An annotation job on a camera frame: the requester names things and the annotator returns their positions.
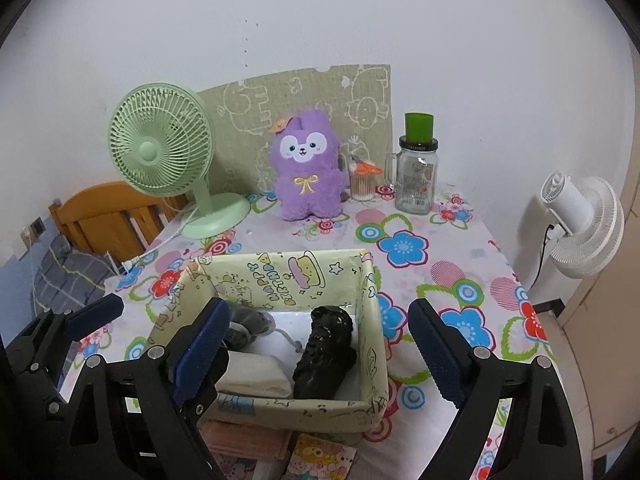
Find yellow printed storage box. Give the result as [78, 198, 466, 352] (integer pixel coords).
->
[150, 249, 391, 433]

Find cotton swab container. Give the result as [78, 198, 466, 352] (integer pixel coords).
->
[348, 152, 383, 204]

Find blue plaid cloth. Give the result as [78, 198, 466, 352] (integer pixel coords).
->
[0, 234, 121, 331]

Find white cloth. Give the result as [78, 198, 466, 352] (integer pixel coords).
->
[215, 350, 296, 398]

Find white power cable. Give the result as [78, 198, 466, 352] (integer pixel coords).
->
[120, 205, 201, 273]

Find floral tablecloth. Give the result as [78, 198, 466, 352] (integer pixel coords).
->
[60, 187, 556, 480]

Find grey fabric item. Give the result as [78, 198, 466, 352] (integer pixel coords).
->
[222, 307, 303, 353]

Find purple plush toy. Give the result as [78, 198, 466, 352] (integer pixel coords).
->
[270, 109, 349, 222]

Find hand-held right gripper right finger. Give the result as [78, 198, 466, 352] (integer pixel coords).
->
[407, 298, 583, 480]

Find green plastic cup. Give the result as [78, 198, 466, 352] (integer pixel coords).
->
[405, 112, 435, 142]

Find black plastic bag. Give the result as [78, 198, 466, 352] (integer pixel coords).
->
[292, 305, 358, 401]

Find glass jar mug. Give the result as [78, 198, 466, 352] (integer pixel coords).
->
[384, 136, 440, 217]

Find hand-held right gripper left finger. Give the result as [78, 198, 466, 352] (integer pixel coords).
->
[67, 297, 231, 480]

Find cartoon printed card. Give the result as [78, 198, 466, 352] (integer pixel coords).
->
[285, 432, 358, 480]

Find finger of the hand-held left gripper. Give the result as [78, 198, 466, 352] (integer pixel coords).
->
[7, 294, 125, 361]
[0, 347, 73, 441]

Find pink packet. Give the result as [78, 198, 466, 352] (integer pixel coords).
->
[200, 420, 293, 461]

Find black fan cable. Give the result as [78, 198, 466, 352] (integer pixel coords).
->
[530, 222, 557, 291]

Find wooden chair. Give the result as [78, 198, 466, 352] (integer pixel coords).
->
[49, 181, 188, 263]

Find green printed mat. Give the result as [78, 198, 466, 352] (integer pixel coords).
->
[197, 64, 392, 201]

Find orange scissors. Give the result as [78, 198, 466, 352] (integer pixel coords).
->
[351, 155, 383, 177]

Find white fan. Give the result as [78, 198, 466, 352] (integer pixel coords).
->
[540, 171, 626, 278]

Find green desk fan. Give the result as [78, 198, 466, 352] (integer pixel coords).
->
[109, 85, 251, 238]

